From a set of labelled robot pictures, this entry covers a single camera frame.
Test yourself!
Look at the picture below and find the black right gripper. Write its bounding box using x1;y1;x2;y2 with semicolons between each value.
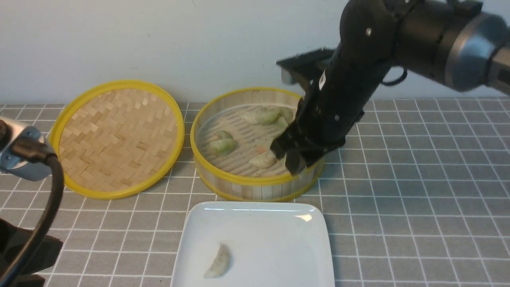
270;48;393;175

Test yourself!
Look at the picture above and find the white steamed dumpling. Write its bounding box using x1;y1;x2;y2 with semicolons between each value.
203;243;231;279

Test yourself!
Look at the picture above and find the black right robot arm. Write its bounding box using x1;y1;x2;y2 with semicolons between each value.
270;0;510;175

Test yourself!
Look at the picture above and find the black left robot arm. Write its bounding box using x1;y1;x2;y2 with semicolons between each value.
0;219;63;287

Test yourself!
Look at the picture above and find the white square plate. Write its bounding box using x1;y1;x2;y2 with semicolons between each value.
171;201;335;287

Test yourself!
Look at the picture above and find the white dumpling front centre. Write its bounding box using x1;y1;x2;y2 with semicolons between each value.
248;150;277;169

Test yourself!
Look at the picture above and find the pink shrimp dumpling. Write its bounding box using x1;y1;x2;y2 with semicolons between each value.
255;145;269;154

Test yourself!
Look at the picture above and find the green dumpling back right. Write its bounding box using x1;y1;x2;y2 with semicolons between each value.
279;106;294;126

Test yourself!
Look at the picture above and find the green dumpling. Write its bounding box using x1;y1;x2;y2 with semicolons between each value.
208;138;237;157
255;108;280;126
279;106;294;126

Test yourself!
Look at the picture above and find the green dumpling back centre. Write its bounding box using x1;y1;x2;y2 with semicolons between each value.
255;108;280;126

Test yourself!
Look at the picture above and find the white dumpling back left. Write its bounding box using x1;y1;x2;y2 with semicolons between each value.
241;110;262;125

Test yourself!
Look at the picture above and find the yellow rimmed bamboo steamer basket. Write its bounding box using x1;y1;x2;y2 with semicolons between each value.
190;87;324;202

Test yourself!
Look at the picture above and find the green dumpling left front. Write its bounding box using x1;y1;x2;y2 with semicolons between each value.
208;138;237;157

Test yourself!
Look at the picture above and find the yellow rimmed bamboo steamer lid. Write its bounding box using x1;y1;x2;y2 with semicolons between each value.
49;80;185;200

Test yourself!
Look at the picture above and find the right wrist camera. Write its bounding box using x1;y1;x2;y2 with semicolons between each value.
276;47;335;92

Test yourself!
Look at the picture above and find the black camera cable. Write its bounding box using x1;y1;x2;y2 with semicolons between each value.
0;138;65;287

